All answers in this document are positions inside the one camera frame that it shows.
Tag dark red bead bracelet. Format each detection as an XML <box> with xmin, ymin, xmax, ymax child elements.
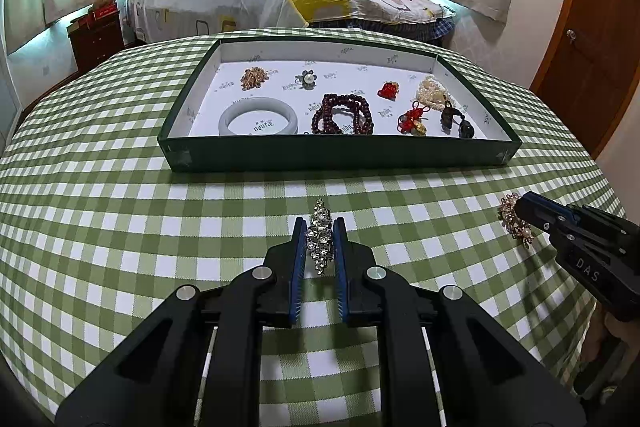
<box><xmin>310</xmin><ymin>92</ymin><xmax>376</xmax><ymax>137</ymax></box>

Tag red knot gold pendant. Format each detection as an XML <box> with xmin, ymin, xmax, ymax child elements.
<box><xmin>397</xmin><ymin>101</ymin><xmax>430</xmax><ymax>136</ymax></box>

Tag items on nightstand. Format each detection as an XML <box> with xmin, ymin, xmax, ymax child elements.
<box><xmin>66</xmin><ymin>0</ymin><xmax>118</xmax><ymax>34</ymax></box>

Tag person's right hand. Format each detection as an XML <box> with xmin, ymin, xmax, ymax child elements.
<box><xmin>579</xmin><ymin>303</ymin><xmax>639</xmax><ymax>402</ymax></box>

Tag dark wooden nightstand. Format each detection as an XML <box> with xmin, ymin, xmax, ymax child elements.
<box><xmin>67</xmin><ymin>11</ymin><xmax>125</xmax><ymax>74</ymax></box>

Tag brown wooden door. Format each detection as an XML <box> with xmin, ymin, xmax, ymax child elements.
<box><xmin>532</xmin><ymin>0</ymin><xmax>639</xmax><ymax>157</ymax></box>

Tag green checkered tablecloth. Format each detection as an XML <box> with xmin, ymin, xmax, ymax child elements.
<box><xmin>1</xmin><ymin>36</ymin><xmax>624</xmax><ymax>418</ymax></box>

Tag silver rhinestone hair clip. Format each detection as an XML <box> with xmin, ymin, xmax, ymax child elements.
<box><xmin>306</xmin><ymin>198</ymin><xmax>334</xmax><ymax>275</ymax></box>

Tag red tassel bead charm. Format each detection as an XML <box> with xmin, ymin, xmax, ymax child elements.
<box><xmin>378</xmin><ymin>81</ymin><xmax>399</xmax><ymax>101</ymax></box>

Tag bed with patterned quilt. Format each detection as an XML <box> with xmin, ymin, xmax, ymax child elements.
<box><xmin>126</xmin><ymin>0</ymin><xmax>454</xmax><ymax>44</ymax></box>

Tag dark green jewelry tray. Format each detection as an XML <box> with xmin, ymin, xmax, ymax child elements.
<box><xmin>157</xmin><ymin>36</ymin><xmax>522</xmax><ymax>172</ymax></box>

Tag pale jade bangle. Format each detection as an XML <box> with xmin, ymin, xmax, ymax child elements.
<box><xmin>218</xmin><ymin>96</ymin><xmax>298</xmax><ymax>135</ymax></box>

